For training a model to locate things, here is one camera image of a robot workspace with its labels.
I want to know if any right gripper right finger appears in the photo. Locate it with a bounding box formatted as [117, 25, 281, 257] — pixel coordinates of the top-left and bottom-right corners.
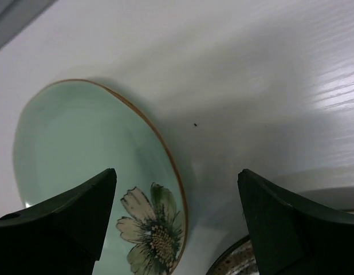
[238, 169, 354, 274]

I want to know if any teal flower plate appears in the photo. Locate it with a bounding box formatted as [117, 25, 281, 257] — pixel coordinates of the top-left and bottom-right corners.
[13, 80, 188, 274]

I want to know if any brown speckled plate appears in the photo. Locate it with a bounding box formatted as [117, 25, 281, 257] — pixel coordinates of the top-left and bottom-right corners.
[207, 209, 354, 275]

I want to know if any aluminium frame rail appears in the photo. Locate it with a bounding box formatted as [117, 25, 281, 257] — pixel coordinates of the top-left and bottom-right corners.
[0, 0, 56, 50]

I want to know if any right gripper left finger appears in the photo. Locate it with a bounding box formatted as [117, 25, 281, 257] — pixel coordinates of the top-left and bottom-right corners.
[0, 168, 117, 274]

